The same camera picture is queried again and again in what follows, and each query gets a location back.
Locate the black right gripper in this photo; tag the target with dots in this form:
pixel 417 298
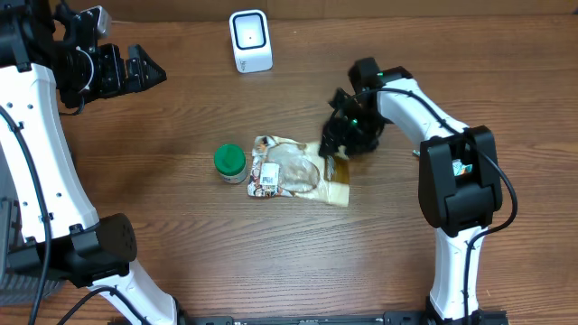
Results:
pixel 335 130

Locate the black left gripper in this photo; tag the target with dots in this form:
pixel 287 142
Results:
pixel 120 78

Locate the beige brown snack pouch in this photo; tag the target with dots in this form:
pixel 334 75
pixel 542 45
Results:
pixel 283 167

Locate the small teal tissue pack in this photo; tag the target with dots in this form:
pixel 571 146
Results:
pixel 459 168

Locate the green lid jar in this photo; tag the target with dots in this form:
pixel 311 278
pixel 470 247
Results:
pixel 231 163

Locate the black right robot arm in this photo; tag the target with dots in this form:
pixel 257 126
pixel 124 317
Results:
pixel 458 181

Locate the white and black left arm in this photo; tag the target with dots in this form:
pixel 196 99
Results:
pixel 54 61

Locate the white barcode scanner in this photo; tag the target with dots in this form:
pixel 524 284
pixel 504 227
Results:
pixel 251 41

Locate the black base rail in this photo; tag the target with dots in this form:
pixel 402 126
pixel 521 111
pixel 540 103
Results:
pixel 307 321

